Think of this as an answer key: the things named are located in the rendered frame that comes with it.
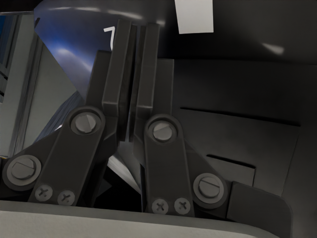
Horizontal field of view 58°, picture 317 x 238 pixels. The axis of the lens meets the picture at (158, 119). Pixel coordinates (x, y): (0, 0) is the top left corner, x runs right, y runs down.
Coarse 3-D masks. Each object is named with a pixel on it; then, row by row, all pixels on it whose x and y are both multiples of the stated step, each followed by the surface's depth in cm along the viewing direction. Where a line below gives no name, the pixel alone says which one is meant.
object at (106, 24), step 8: (112, 16) 14; (120, 16) 14; (96, 24) 15; (104, 24) 14; (112, 24) 14; (96, 32) 15; (104, 32) 15; (112, 32) 14; (104, 40) 15; (112, 40) 15; (104, 48) 15
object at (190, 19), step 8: (176, 0) 12; (184, 0) 12; (192, 0) 11; (200, 0) 11; (208, 0) 11; (176, 8) 12; (184, 8) 12; (192, 8) 12; (200, 8) 11; (208, 8) 11; (184, 16) 12; (192, 16) 12; (200, 16) 12; (208, 16) 11; (184, 24) 12; (192, 24) 12; (200, 24) 12; (208, 24) 12; (184, 32) 12; (192, 32) 12; (200, 32) 12; (208, 32) 12
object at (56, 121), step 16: (80, 96) 30; (64, 112) 30; (48, 128) 29; (112, 160) 27; (112, 176) 28; (128, 176) 28; (112, 192) 29; (128, 192) 29; (112, 208) 29; (128, 208) 30
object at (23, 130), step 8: (40, 40) 108; (32, 48) 107; (40, 48) 107; (32, 56) 106; (40, 56) 106; (32, 64) 106; (24, 80) 104; (32, 80) 104; (24, 88) 103; (32, 88) 103; (24, 96) 102; (32, 96) 103; (24, 112) 101; (16, 120) 100; (24, 120) 100; (16, 128) 99; (24, 128) 100; (16, 136) 99; (24, 136) 99; (16, 152) 98
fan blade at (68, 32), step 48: (48, 0) 16; (96, 0) 14; (144, 0) 13; (240, 0) 11; (288, 0) 10; (48, 48) 19; (96, 48) 16; (192, 48) 12; (240, 48) 11; (288, 48) 10; (192, 96) 14; (240, 96) 12; (288, 96) 11; (192, 144) 15; (240, 144) 13; (288, 144) 12; (288, 192) 13
